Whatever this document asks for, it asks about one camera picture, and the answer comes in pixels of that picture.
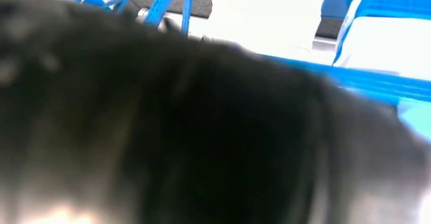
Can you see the blue shelf rack with casters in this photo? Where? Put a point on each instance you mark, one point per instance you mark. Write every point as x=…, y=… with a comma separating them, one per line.
x=370, y=81

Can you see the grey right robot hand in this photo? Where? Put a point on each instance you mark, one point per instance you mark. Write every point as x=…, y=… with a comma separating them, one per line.
x=202, y=141

